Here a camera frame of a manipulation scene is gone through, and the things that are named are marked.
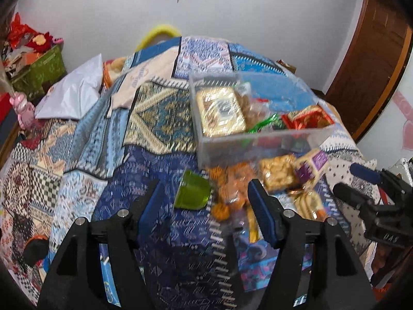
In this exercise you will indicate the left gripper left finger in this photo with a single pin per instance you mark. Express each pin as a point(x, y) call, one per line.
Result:
point(95, 266)

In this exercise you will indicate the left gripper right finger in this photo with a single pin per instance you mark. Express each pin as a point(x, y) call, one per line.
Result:
point(316, 266)

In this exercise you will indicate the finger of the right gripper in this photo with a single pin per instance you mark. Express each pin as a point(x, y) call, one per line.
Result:
point(366, 174)
point(351, 196)

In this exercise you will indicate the clear bag of fried snacks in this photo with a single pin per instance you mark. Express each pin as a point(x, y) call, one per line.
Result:
point(256, 115)

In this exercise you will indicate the purple and white snack box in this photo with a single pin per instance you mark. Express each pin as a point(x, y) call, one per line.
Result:
point(310, 167)

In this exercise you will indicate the white sliding wardrobe door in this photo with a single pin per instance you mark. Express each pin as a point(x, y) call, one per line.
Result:
point(390, 137)

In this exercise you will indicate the clear bag of peanut brittle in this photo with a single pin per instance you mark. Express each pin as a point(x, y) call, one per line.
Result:
point(279, 173)

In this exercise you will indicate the red and gold snack pack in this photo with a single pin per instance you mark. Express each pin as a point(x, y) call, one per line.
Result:
point(311, 117)

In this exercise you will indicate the patchwork patterned bedspread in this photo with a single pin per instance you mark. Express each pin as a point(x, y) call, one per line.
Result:
point(140, 129)

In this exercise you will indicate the orange snack bag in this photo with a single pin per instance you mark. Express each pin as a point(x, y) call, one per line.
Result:
point(231, 187)

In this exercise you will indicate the brown wooden door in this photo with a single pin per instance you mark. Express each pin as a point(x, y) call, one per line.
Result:
point(372, 67)

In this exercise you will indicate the cardboard box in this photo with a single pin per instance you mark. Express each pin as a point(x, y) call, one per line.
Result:
point(290, 67)

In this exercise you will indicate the clear plastic storage bin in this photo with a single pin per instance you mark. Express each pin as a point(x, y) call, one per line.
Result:
point(285, 94)

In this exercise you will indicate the gold foil snack pack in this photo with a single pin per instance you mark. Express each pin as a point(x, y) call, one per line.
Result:
point(220, 112)

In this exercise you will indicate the green jelly cup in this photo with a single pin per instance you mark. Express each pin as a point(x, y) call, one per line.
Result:
point(193, 192)

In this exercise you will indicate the pink plush toy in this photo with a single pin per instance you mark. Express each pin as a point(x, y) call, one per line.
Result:
point(24, 109)

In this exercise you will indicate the white pillow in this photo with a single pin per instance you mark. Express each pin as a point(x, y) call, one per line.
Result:
point(73, 96)

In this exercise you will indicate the green storage box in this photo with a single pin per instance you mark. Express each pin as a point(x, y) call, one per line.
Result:
point(36, 79)

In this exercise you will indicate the yellow curved foam tube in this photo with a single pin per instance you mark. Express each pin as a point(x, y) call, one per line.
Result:
point(162, 30)

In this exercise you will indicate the red decorations pile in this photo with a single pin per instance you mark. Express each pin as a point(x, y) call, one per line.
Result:
point(24, 45)

